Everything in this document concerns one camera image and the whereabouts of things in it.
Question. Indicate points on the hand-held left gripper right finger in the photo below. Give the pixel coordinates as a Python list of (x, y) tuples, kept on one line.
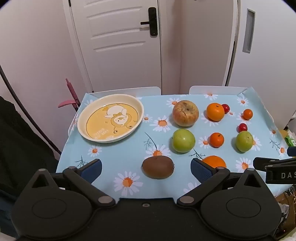
[(199, 169)]

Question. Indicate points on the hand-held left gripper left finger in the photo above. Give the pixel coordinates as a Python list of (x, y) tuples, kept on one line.
[(93, 169)]

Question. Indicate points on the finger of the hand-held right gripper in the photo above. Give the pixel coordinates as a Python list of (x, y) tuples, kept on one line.
[(277, 172), (292, 151)]

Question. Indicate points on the large orange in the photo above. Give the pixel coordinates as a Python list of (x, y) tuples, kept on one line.
[(214, 161)]

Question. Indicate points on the small tangerine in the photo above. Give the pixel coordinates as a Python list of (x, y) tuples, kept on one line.
[(216, 140), (247, 114)]

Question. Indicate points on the brown kiwi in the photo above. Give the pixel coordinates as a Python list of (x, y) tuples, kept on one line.
[(158, 167)]

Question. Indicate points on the yellow cartoon plate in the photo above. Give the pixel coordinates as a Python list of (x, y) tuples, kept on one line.
[(111, 120)]

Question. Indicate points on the red cherry tomato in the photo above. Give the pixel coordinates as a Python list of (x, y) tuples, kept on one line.
[(242, 127), (226, 108)]

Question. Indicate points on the wrinkled yellow-red apple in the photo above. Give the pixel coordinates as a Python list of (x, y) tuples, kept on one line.
[(185, 113)]

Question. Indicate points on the green packet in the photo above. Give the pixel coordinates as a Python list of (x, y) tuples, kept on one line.
[(291, 140)]

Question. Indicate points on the blue daisy tablecloth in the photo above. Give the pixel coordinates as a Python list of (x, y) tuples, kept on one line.
[(129, 153)]

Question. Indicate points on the medium orange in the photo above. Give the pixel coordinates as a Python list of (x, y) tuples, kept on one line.
[(215, 112)]

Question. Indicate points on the dark cloth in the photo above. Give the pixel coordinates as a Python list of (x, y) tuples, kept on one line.
[(20, 150)]

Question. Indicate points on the white cabinet door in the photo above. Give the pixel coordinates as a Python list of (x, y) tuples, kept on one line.
[(272, 69)]

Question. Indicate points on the black curved tube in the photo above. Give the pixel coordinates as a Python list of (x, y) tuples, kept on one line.
[(23, 109)]

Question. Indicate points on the white panel door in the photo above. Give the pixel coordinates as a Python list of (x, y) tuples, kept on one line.
[(115, 58)]

